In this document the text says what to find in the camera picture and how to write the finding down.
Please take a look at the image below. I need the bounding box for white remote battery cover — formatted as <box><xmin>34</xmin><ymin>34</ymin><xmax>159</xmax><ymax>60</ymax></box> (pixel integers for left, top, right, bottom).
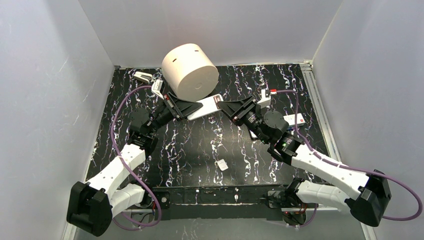
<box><xmin>215</xmin><ymin>159</ymin><xmax>229</xmax><ymax>171</ymax></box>

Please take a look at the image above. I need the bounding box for aluminium frame rail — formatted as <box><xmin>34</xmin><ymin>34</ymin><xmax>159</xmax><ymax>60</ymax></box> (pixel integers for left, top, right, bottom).
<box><xmin>300</xmin><ymin>60</ymin><xmax>377</xmax><ymax>240</ymax></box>

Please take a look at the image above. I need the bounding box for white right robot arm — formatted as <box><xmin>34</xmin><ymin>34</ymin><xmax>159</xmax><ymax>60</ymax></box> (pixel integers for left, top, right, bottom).
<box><xmin>217</xmin><ymin>97</ymin><xmax>392</xmax><ymax>227</ymax></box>

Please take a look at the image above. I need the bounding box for white cylindrical container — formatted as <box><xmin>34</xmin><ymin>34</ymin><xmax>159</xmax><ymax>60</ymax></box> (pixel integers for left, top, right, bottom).
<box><xmin>161</xmin><ymin>43</ymin><xmax>219</xmax><ymax>102</ymax></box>

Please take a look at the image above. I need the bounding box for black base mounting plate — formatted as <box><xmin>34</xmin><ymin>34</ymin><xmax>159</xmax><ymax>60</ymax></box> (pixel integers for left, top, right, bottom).
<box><xmin>145</xmin><ymin>185</ymin><xmax>307</xmax><ymax>226</ymax></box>

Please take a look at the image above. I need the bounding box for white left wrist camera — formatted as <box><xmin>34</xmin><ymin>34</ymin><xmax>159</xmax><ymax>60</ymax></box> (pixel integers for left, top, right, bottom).
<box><xmin>151</xmin><ymin>79</ymin><xmax>164</xmax><ymax>100</ymax></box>

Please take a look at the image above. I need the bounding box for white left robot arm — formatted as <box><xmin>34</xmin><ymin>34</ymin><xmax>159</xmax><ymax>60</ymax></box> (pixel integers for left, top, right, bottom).
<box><xmin>66</xmin><ymin>92</ymin><xmax>203</xmax><ymax>237</ymax></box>

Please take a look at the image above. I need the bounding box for small grey remote control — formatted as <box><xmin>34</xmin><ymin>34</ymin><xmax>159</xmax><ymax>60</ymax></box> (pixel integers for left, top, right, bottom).
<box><xmin>249</xmin><ymin>130</ymin><xmax>258</xmax><ymax>140</ymax></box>

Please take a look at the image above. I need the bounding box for white battery box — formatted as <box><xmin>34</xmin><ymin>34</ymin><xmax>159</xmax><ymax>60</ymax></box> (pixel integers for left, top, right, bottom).
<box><xmin>283</xmin><ymin>113</ymin><xmax>306</xmax><ymax>129</ymax></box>

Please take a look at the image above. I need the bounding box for white remote control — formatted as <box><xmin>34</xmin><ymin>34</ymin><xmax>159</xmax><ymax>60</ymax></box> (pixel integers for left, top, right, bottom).
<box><xmin>187</xmin><ymin>94</ymin><xmax>223</xmax><ymax>121</ymax></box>

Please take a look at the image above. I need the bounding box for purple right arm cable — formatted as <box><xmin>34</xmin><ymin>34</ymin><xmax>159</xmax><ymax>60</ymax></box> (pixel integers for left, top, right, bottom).
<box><xmin>271</xmin><ymin>89</ymin><xmax>424</xmax><ymax>228</ymax></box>

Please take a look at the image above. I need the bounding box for white stapler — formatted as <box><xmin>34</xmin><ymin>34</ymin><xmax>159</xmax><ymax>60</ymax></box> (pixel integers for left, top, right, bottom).
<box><xmin>133</xmin><ymin>71</ymin><xmax>154</xmax><ymax>84</ymax></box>

